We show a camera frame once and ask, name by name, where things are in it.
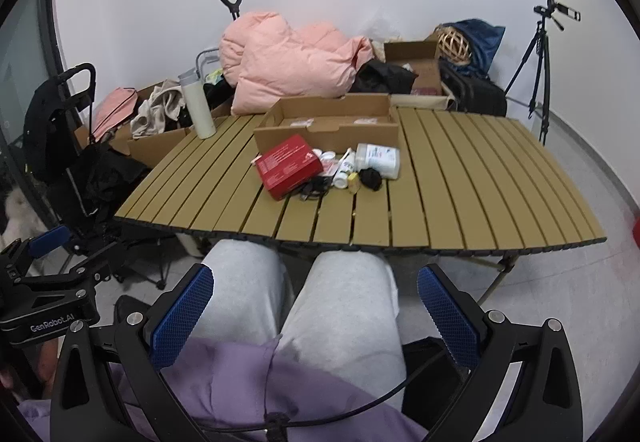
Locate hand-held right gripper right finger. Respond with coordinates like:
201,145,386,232
416,263,586,442

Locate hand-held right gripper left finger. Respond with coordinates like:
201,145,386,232
50,263,216,442

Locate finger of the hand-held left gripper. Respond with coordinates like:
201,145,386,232
20,242,129,290
0,224,72,275

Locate black hair tie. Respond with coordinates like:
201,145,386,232
360,167,383,193

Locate large translucent white bottle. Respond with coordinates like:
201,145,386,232
355,143,402,180

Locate small white bottle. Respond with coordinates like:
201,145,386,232
334,147,357,189

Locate black cable bundle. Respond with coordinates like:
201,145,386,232
291,176,334,201

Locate red box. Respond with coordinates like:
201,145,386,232
256,134,324,201

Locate person's left hand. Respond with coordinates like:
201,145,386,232
0,339,58,398

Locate white fluffy object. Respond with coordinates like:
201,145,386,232
0,187,47,249

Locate person's purple hoodie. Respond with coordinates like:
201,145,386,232
19,336,428,442

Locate black folding trolley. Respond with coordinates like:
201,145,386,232
22,63,173,290

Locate person's grey sweatpants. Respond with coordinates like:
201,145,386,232
191,239,407,414

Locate large cardboard box of clothes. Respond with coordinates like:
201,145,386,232
75,82,236,169

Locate pink bag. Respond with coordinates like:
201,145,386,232
92,87,141,143

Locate beige clothing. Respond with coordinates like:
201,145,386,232
131,82,188,139

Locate white thermos bottle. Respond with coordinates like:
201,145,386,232
178,69,217,139

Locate black suitcase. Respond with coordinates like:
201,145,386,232
440,62,509,118

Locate black clothing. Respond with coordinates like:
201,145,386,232
352,60,418,96

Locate open tall cardboard box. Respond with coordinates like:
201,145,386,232
384,40,458,111

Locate woven rattan helmet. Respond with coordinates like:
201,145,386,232
437,25,475,66

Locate pink pillow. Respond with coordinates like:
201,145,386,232
220,11,375,116

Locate blue cloth bag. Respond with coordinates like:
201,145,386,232
440,19,506,81

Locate thin black cable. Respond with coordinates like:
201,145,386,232
200,347,453,435

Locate grey metal handle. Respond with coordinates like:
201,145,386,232
195,49,224,84

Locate black tripod with camera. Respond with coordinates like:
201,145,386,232
504,0,582,146

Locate black cart handle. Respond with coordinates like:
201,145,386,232
218,0,244,22

